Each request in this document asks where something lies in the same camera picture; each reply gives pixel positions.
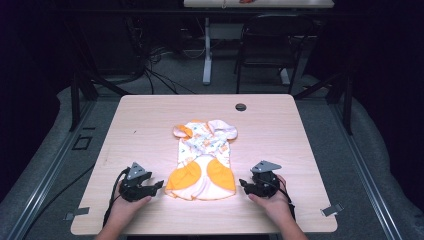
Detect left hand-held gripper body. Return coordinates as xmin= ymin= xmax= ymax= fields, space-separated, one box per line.
xmin=118 ymin=161 xmax=158 ymax=203

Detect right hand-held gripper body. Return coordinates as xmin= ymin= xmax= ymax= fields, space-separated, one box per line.
xmin=245 ymin=160 xmax=283 ymax=199

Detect white and orange baby romper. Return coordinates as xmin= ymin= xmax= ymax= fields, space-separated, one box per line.
xmin=164 ymin=119 xmax=239 ymax=202

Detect person's left hand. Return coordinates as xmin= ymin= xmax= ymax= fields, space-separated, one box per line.
xmin=107 ymin=194 xmax=153 ymax=229

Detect person's right hand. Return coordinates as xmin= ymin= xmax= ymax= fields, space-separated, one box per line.
xmin=247 ymin=174 xmax=296 ymax=229

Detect grey tape strip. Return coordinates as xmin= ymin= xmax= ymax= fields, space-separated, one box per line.
xmin=63 ymin=206 xmax=91 ymax=222
xmin=320 ymin=202 xmax=345 ymax=217

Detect black metal stand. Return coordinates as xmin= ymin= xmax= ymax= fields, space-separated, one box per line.
xmin=68 ymin=68 xmax=132 ymax=132
xmin=293 ymin=71 xmax=354 ymax=136

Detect white desk leg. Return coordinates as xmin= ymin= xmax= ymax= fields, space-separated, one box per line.
xmin=202 ymin=17 xmax=213 ymax=86

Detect black metal chair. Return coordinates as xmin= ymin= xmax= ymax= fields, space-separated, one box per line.
xmin=233 ymin=13 xmax=317 ymax=95

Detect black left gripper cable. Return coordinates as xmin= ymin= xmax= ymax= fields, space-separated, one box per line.
xmin=102 ymin=167 xmax=131 ymax=229

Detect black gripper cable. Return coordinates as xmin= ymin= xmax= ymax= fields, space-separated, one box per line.
xmin=266 ymin=179 xmax=297 ymax=222
xmin=102 ymin=167 xmax=131 ymax=229

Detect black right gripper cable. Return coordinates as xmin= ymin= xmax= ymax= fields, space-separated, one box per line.
xmin=266 ymin=179 xmax=297 ymax=222

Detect aluminium floor rail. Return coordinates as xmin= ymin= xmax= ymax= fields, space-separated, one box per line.
xmin=329 ymin=99 xmax=405 ymax=240
xmin=6 ymin=99 xmax=98 ymax=240

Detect black floor cables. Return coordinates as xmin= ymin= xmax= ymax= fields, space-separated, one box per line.
xmin=141 ymin=44 xmax=198 ymax=96

